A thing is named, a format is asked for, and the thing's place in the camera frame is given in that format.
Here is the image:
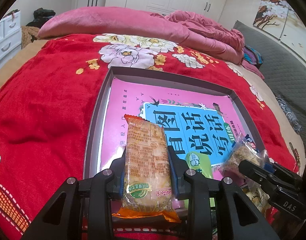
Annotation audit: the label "clear packet crispy snack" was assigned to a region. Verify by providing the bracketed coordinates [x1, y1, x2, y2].
[221, 133, 267, 178]

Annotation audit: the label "orange rice cracker packet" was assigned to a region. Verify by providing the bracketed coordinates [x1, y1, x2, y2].
[113, 114, 180, 223]

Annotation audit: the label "yellow cartoon cow packet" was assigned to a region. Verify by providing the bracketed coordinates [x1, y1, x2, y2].
[242, 179, 271, 215]

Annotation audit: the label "blue oreo cookie packet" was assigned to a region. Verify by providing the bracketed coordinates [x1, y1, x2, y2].
[245, 134, 258, 152]

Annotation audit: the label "green milk candy packet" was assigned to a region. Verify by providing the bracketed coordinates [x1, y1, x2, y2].
[185, 151, 213, 179]

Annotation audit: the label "grey shallow box tray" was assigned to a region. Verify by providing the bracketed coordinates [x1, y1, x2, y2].
[84, 67, 265, 178]

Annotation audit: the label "pink and blue book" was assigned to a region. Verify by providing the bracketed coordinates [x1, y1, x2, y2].
[98, 77, 245, 170]

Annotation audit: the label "grey quilted headboard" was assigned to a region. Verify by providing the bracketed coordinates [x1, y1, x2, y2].
[233, 21, 306, 141]

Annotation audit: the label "red floral blanket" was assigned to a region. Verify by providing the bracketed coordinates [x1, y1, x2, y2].
[0, 34, 299, 239]

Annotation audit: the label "colourful folded clothes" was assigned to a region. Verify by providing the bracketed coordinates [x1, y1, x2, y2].
[243, 45, 263, 68]

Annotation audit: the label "pink crumpled duvet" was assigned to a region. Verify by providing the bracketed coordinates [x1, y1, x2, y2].
[165, 10, 245, 64]

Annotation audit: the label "white drawer cabinet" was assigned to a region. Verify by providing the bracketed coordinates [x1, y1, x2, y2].
[0, 9, 22, 69]

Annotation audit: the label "black clothes pile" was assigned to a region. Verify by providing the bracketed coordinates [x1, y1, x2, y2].
[26, 8, 56, 29]

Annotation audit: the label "pink pillow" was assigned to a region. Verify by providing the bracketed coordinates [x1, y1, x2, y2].
[38, 7, 190, 43]

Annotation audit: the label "floral wall painting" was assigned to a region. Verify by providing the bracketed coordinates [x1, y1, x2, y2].
[253, 0, 297, 40]

